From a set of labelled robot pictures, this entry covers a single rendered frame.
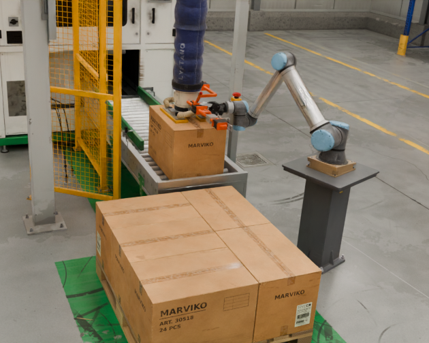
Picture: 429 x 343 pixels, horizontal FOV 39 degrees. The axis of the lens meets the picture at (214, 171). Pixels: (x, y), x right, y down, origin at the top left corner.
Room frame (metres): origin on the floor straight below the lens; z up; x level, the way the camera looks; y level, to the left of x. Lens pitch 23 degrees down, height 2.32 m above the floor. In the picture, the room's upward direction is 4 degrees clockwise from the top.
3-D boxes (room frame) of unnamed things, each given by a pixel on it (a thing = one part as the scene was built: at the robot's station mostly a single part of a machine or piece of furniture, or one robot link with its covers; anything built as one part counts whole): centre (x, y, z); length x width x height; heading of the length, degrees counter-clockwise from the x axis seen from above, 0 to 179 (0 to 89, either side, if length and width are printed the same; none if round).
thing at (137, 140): (5.24, 0.97, 0.60); 1.60 x 0.10 x 0.09; 25
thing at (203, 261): (3.25, 0.06, 0.34); 1.20 x 1.00 x 0.40; 25
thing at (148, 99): (5.46, 0.48, 0.60); 1.60 x 0.10 x 0.09; 25
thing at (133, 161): (4.89, 0.87, 0.50); 2.31 x 0.05 x 0.19; 25
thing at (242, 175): (3.97, 0.07, 0.58); 0.70 x 0.03 x 0.06; 115
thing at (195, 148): (4.30, 0.24, 0.75); 0.60 x 0.40 x 0.40; 24
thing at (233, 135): (4.70, -0.13, 0.50); 0.07 x 0.07 x 1.00; 25
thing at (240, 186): (3.97, 0.07, 0.48); 0.70 x 0.03 x 0.15; 115
